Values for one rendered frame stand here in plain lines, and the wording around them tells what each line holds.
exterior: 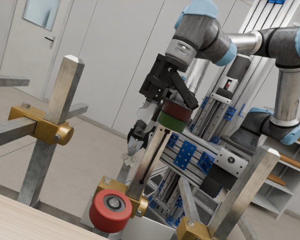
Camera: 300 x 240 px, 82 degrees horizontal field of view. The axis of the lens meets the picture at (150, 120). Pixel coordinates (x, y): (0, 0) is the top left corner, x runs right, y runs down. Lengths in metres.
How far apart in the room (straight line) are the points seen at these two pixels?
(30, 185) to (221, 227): 0.50
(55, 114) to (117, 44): 2.81
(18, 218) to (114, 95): 2.91
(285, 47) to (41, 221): 0.86
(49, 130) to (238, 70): 1.10
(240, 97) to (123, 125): 2.28
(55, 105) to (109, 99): 2.75
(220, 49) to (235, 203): 0.40
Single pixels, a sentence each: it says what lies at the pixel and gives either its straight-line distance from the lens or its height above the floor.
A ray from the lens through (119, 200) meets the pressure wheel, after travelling 0.40.
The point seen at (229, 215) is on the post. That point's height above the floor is 0.93.
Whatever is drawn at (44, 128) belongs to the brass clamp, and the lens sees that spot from 0.47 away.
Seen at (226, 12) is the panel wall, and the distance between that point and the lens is 3.37.
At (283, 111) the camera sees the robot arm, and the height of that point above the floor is 1.27.
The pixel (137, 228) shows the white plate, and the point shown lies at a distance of 0.59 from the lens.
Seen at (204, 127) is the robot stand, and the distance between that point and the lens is 1.26.
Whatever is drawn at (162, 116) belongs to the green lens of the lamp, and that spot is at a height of 1.10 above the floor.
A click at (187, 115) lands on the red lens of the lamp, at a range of 0.34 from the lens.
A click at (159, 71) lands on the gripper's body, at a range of 0.47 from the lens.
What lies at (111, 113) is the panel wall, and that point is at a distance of 3.20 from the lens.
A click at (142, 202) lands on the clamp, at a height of 0.87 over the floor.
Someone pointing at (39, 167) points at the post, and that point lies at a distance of 0.52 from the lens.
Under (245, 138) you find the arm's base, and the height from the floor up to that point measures 1.08.
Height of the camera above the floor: 1.15
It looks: 12 degrees down
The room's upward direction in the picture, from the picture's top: 25 degrees clockwise
